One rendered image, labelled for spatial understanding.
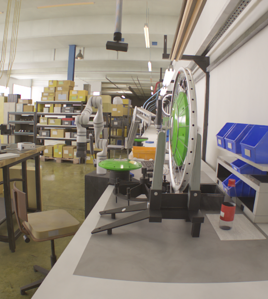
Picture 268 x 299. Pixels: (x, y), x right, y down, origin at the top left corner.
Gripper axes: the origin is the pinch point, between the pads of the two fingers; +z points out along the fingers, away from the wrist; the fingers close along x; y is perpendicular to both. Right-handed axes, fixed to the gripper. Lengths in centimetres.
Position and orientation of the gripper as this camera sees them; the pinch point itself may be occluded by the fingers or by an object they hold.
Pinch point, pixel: (82, 164)
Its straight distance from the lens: 199.3
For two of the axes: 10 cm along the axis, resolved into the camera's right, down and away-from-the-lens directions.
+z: -0.4, 9.9, 1.1
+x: 9.6, 0.7, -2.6
